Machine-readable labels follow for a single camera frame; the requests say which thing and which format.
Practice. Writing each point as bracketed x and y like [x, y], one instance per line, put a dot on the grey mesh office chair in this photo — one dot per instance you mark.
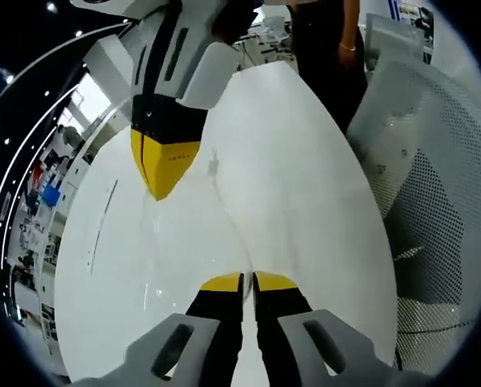
[394, 36]
[426, 161]

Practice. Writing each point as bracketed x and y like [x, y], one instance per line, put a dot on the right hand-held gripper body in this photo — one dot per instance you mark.
[123, 7]

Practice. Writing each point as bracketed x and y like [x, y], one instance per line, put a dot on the white square pillar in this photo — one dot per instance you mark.
[107, 68]

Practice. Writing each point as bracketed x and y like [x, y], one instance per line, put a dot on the blue bin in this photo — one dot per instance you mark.
[51, 196]

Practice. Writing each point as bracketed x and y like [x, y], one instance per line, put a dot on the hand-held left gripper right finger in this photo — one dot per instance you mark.
[289, 322]

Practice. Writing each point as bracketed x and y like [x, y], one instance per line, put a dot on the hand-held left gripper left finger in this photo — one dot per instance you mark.
[208, 322]

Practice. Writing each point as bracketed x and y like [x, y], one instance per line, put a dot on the clear resealable plastic bag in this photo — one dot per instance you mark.
[229, 217]

